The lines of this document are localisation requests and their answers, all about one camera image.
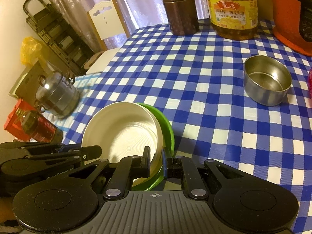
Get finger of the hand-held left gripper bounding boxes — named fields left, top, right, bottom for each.
left=21, top=143, right=84, bottom=156
left=27, top=145, right=102, bottom=163

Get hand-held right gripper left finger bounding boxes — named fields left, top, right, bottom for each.
left=66, top=146, right=152, bottom=199

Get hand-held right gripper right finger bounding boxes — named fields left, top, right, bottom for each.
left=161, top=149, right=247, bottom=199

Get green plastic bowl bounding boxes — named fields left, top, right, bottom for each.
left=133, top=102, right=175, bottom=191

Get cream white bowl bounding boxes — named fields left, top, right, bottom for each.
left=82, top=102, right=163, bottom=186

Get stainless steel bowl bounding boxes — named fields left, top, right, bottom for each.
left=243, top=55, right=292, bottom=106

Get red box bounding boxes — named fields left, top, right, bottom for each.
left=4, top=99, right=37, bottom=142

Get stacked steel lunch container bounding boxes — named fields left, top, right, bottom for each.
left=34, top=71, right=81, bottom=119

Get light blue checkered cloth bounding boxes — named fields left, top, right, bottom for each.
left=57, top=74, right=104, bottom=137

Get cardboard box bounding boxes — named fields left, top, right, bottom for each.
left=8, top=61, right=49, bottom=100

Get blue white checkered tablecloth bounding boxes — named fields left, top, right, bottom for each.
left=57, top=18, right=312, bottom=234

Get yellow plastic bag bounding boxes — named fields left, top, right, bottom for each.
left=19, top=36, right=43, bottom=66

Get black metal rack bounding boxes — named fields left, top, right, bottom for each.
left=23, top=0, right=95, bottom=76

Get white wooden chair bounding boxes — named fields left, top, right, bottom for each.
left=84, top=0, right=131, bottom=75

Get brown cylindrical canister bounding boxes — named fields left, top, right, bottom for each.
left=160, top=0, right=200, bottom=36

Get sheer pale curtain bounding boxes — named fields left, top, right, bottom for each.
left=39, top=0, right=210, bottom=51

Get large cooking oil bottle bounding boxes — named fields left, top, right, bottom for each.
left=202, top=0, right=258, bottom=41

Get red electric pressure cooker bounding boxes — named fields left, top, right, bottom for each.
left=264, top=0, right=312, bottom=56

